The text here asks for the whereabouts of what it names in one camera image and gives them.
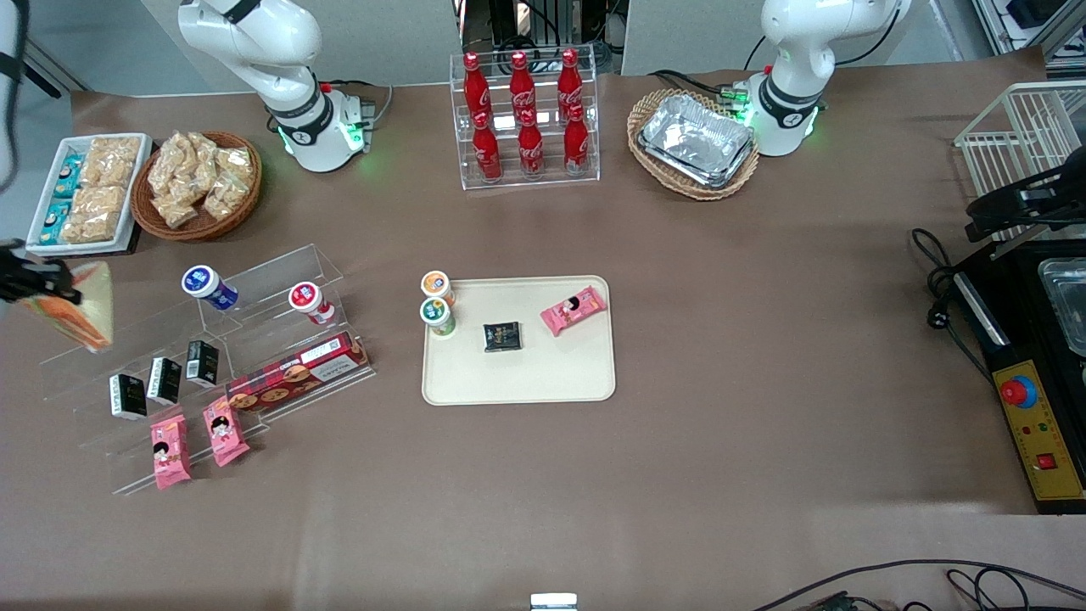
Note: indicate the clear acrylic tiered stand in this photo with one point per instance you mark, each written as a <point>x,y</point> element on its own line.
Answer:
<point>271,288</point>

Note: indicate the black sealing machine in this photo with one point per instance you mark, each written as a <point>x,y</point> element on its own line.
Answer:
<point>1010,314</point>

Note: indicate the white rectangular dish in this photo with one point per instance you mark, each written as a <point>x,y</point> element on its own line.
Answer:
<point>140,182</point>

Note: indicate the red lid cup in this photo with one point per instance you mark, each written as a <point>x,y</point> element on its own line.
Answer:
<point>307,299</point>

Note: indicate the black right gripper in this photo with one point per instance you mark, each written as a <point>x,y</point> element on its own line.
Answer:
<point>25,279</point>

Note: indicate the black snack packet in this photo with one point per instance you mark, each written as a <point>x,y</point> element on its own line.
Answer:
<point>502,336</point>

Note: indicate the small black carton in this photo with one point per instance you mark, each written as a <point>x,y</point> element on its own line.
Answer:
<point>202,363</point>
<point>128,397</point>
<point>164,381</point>

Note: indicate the clear bag of tan snacks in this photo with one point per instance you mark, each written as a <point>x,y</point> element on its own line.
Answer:
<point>174,165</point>
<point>176,210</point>
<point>229,182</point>

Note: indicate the orange lid cup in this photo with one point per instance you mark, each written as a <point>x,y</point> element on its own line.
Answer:
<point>436,285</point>

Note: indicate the blue snack packet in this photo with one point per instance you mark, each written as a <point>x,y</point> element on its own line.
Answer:
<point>69,176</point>
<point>56,222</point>

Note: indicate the red emergency stop button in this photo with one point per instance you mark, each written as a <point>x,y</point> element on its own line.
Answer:
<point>1018,391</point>

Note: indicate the pink snack packet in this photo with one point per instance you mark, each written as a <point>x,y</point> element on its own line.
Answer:
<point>170,451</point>
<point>573,310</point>
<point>226,431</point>

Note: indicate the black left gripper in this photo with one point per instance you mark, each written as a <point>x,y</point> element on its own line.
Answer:
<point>1045,199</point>

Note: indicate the triangular sandwich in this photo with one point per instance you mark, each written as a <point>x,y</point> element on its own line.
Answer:
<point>89,310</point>

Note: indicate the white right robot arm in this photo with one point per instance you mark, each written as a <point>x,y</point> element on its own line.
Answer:
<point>254,38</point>

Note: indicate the aluminium foil tray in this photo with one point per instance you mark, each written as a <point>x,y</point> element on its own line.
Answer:
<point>696,140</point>

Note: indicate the green lid cup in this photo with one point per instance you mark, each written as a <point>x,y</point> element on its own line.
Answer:
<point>436,314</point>

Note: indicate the blue lid cup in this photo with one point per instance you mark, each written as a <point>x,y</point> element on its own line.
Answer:
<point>205,284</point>

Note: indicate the tan cracker pack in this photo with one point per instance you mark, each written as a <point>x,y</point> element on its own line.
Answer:
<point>95,214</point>
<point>110,161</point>

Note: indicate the beige plastic tray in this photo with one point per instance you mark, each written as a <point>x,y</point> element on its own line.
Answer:
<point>551,369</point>

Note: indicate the red cola bottle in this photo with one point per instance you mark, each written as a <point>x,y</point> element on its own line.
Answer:
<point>476,85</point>
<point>522,83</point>
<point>569,81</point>
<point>576,144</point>
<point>487,153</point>
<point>531,149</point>

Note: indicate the light wicker basket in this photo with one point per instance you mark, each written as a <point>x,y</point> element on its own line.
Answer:
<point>645,161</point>

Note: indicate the clear acrylic bottle rack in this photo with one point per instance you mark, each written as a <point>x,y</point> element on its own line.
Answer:
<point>509,182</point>

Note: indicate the metal tray in machine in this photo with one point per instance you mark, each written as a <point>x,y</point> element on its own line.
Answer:
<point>1067,301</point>

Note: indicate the brown wicker basket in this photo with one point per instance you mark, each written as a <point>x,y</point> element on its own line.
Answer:
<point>242,212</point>

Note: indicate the red cookie box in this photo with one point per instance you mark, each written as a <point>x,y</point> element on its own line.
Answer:
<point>297,372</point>

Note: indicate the small white box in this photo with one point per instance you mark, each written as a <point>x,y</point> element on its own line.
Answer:
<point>553,602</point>

